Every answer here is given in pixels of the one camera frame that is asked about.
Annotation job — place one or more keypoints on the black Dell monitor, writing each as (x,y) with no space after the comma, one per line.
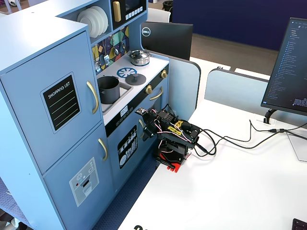
(168,39)

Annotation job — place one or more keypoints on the silver flat stand plate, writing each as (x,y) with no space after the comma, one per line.
(298,148)

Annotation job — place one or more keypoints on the dark gray pot lid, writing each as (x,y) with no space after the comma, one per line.
(135,79)

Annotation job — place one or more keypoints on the small silver toy spoon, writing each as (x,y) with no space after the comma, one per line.
(123,45)

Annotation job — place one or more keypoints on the silver pot with lid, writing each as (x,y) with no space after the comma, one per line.
(139,58)

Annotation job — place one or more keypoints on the monitor with lit screen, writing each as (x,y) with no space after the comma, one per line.
(287,67)

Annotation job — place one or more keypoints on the light blue desk divider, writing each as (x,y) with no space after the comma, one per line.
(235,91)
(182,81)

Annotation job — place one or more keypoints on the red base clamp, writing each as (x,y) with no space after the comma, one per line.
(177,167)

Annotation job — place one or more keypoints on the black keyboard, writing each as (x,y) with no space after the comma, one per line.
(300,225)

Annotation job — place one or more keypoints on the dark gray pot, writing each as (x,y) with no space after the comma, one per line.
(110,92)

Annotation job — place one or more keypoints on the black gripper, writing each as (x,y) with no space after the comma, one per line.
(148,130)

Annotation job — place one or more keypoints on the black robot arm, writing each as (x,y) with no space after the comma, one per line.
(182,143)

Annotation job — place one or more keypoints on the black waste bin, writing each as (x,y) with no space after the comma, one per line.
(168,5)

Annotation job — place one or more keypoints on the white plate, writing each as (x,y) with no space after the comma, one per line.
(106,19)
(100,20)
(86,24)

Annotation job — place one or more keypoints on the silver toy ladle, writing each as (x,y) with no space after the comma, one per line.
(115,51)

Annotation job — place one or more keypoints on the small wrist camera board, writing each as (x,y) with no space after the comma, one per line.
(140,111)

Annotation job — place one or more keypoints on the blue toy kitchen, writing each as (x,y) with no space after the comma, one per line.
(36,72)

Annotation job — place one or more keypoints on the white chair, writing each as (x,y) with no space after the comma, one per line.
(158,14)

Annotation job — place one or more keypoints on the gold stove knob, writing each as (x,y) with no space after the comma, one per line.
(148,89)
(164,74)

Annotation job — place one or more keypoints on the silver toy spatula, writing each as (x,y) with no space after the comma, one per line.
(107,60)

